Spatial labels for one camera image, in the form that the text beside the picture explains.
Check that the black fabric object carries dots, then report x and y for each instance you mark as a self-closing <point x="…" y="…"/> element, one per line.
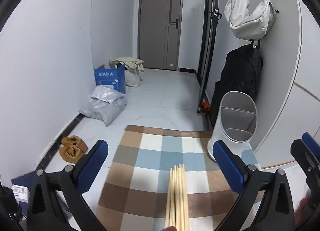
<point x="8" y="208"/>

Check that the grey door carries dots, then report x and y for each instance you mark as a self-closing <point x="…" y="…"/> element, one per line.
<point x="155" y="33"/>

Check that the grey plastic parcel bag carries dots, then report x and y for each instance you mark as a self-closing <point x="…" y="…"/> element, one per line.
<point x="106" y="93"/>
<point x="102" y="112"/>

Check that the white grey utensil holder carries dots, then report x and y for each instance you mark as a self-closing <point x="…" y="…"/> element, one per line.
<point x="235" y="111"/>

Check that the brown plush slipper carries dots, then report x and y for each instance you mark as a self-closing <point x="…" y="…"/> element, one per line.
<point x="75" y="142"/>
<point x="68" y="154"/>

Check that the black hanging backpack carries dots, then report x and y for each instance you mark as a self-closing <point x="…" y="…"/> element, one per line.
<point x="240" y="71"/>

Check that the white panel wooden trim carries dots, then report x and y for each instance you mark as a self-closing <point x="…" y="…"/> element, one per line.
<point x="307" y="58"/>

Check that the dark blue box white label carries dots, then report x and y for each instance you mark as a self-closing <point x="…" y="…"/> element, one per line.
<point x="25" y="178"/>

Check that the white hanging bag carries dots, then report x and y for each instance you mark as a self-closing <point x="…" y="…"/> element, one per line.
<point x="247" y="16"/>

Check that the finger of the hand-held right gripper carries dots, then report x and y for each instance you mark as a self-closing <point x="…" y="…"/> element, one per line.
<point x="303" y="153"/>

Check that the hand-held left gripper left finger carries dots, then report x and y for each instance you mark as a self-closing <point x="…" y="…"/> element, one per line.
<point x="93" y="168"/>

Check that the checkered brown blue tablecloth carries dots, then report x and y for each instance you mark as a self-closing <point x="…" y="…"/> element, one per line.
<point x="150" y="158"/>

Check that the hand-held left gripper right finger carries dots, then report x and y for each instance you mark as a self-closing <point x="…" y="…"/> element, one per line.
<point x="227" y="168"/>

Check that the orange black tool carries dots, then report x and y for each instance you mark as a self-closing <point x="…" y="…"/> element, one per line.
<point x="206" y="107"/>

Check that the beige cloth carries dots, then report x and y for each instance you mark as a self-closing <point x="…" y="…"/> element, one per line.
<point x="130" y="62"/>

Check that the person's left hand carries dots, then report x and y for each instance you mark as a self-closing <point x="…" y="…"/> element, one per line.
<point x="170" y="228"/>

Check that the bundle of wooden chopsticks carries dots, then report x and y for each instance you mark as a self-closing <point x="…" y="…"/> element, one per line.
<point x="176" y="196"/>

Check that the blue cardboard box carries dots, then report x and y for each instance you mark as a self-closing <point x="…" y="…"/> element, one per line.
<point x="108" y="78"/>

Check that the black framed glass door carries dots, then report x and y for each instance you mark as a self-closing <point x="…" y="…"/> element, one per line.
<point x="208" y="46"/>

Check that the white sack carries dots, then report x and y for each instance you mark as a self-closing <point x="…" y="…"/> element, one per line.
<point x="132" y="80"/>

